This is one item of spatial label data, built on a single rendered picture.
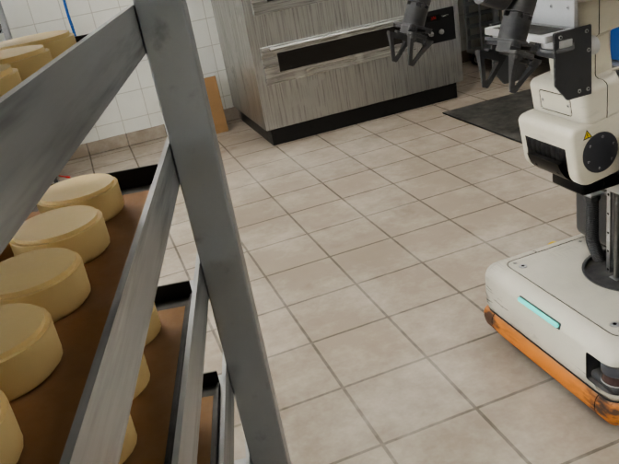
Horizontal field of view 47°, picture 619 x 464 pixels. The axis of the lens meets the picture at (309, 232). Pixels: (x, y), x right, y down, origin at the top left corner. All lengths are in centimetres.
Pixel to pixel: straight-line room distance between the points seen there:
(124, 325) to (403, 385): 201
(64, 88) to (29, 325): 9
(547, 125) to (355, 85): 312
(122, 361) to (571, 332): 180
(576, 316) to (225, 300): 159
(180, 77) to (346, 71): 441
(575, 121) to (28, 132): 171
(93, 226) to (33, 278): 6
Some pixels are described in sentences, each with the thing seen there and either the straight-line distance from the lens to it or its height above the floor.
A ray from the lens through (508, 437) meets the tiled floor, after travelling 207.
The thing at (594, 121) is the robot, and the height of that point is 81.
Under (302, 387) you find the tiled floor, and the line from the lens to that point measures 233.
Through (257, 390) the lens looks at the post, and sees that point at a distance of 57.
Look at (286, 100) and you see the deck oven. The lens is 476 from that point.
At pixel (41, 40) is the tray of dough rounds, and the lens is 42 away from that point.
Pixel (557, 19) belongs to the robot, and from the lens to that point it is 181.
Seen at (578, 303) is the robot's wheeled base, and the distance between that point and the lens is 210.
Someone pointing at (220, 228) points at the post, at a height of 118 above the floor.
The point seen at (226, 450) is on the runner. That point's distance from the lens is 49.
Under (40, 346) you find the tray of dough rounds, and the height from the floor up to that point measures 124.
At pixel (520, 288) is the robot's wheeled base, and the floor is 27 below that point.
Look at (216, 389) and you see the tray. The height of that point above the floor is 104.
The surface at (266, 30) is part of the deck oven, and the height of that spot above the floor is 76.
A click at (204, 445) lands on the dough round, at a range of 53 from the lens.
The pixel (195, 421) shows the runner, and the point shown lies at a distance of 40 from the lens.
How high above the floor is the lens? 137
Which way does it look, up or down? 24 degrees down
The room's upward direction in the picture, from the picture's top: 10 degrees counter-clockwise
